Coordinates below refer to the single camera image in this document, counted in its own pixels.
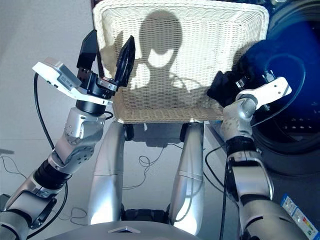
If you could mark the pale woven basket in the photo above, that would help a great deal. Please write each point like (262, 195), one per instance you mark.
(200, 37)

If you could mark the white basket tag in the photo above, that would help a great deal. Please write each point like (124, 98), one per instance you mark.
(145, 127)

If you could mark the black robot waist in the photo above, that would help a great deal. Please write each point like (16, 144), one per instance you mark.
(146, 215)

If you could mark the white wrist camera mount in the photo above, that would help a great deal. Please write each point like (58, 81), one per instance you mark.
(57, 75)
(272, 91)

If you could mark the blue energy label sticker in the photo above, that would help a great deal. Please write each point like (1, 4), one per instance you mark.
(297, 215)

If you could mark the silver robot torso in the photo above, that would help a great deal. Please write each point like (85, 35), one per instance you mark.
(125, 232)

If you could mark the black garment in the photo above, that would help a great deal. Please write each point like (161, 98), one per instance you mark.
(225, 87)

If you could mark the silver robot leg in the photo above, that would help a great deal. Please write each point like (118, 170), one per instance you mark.
(188, 180)
(106, 187)

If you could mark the grey washing machine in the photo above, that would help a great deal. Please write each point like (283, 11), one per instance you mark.
(295, 137)

